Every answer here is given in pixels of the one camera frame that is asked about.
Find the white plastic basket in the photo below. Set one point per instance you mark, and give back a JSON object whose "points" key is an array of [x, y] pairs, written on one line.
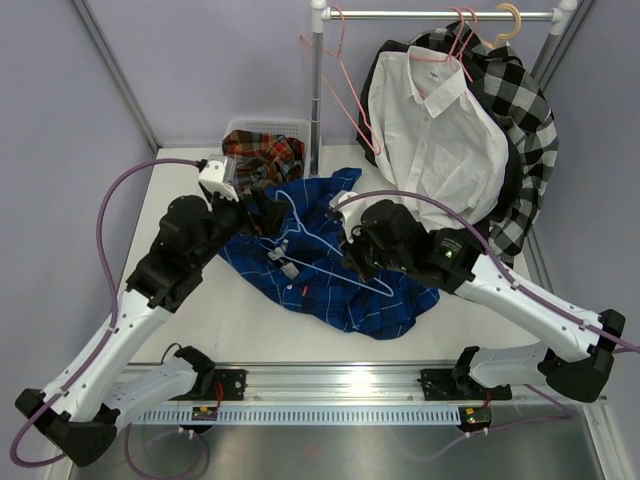
{"points": [[297, 128]]}

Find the white clothes rack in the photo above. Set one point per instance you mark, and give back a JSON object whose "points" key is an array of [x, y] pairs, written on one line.
{"points": [[558, 18]]}

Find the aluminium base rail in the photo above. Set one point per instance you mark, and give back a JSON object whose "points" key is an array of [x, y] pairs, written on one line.
{"points": [[401, 384]]}

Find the pink wire hanger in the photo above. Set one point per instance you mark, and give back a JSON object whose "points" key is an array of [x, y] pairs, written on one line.
{"points": [[350, 90]]}

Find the white slotted cable duct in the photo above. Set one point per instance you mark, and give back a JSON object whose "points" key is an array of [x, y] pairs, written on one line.
{"points": [[233, 415]]}

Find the blue wire hanger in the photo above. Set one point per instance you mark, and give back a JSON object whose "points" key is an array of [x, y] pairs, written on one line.
{"points": [[301, 229]]}

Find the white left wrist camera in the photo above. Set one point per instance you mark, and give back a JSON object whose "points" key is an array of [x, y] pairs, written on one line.
{"points": [[218, 176]]}

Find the black white checked shirt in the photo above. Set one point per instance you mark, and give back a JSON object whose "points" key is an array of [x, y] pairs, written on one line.
{"points": [[515, 98]]}

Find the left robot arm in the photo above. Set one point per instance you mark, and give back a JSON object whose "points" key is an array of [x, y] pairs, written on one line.
{"points": [[83, 410]]}

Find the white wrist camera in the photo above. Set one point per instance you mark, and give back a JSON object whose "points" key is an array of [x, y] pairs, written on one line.
{"points": [[218, 176], [348, 213]]}

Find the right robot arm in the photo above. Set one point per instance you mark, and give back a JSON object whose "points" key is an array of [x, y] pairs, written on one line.
{"points": [[574, 351]]}

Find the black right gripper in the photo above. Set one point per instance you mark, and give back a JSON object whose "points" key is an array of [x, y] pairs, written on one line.
{"points": [[352, 253]]}

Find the pink hanger on rack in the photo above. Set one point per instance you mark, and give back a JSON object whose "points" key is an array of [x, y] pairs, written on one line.
{"points": [[450, 40], [470, 35]]}

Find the blue plaid shirt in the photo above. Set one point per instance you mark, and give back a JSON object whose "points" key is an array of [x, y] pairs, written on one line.
{"points": [[278, 271]]}

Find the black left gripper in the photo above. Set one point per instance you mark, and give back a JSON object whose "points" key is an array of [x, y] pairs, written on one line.
{"points": [[270, 212]]}

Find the red plaid shirt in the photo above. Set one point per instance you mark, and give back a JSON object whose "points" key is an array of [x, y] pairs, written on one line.
{"points": [[263, 159]]}

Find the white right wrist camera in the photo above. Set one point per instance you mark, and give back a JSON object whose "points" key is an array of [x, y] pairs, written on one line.
{"points": [[348, 213]]}

